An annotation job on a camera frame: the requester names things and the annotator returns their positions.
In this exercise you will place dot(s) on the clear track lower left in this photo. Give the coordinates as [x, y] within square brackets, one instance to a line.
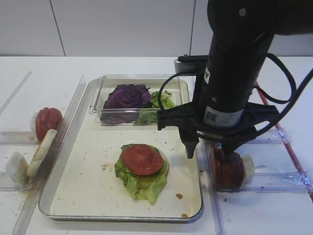
[7, 184]

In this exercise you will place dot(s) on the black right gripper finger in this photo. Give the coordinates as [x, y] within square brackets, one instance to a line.
[232, 142]

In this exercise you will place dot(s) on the red plastic strip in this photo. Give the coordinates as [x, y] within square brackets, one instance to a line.
[288, 147]

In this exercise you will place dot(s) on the clear track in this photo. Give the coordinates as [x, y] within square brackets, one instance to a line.
[273, 136]
[7, 184]
[279, 182]
[18, 138]

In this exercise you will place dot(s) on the metal baking tray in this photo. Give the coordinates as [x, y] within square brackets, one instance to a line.
[82, 185]

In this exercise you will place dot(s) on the white pusher block right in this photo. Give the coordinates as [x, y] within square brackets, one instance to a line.
[249, 169]

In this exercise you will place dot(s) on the sliced meat patties stack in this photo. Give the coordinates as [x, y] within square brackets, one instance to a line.
[228, 171]

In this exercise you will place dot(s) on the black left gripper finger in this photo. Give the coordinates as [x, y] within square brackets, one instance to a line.
[190, 140]

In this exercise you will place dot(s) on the green lettuce in container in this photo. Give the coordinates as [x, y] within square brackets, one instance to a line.
[146, 117]

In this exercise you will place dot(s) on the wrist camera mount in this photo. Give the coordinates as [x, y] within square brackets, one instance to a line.
[188, 63]

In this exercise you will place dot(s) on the clear track upper left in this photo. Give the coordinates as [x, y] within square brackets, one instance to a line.
[18, 138]

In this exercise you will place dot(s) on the white pusher block upper left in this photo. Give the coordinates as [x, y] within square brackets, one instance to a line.
[33, 123]

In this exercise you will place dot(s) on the tomato slice on tray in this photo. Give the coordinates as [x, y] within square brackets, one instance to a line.
[142, 159]

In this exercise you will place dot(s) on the clear rail left of tray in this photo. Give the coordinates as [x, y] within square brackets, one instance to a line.
[45, 168]

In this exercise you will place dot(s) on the white pusher block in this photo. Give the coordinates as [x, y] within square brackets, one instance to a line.
[17, 168]
[249, 169]
[33, 123]

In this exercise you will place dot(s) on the clear plastic container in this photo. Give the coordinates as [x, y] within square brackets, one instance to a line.
[107, 83]

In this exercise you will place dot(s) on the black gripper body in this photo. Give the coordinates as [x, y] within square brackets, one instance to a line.
[256, 119]

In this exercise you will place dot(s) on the clear track upper right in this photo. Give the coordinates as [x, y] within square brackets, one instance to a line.
[273, 136]

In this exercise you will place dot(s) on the tomato slices left stack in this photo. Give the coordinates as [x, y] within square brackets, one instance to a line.
[46, 119]

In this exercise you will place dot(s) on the purple cabbage leaves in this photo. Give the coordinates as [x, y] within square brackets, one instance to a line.
[125, 97]

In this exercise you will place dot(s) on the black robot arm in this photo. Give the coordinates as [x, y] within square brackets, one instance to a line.
[220, 110]

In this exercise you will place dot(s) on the bread slice left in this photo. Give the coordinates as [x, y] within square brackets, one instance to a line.
[41, 152]

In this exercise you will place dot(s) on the clear strip far left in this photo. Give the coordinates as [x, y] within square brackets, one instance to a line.
[16, 90]

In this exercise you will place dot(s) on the clear track lower right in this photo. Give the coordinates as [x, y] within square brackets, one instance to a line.
[279, 182]

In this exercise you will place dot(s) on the lettuce leaf on tray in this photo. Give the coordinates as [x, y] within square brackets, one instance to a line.
[140, 187]

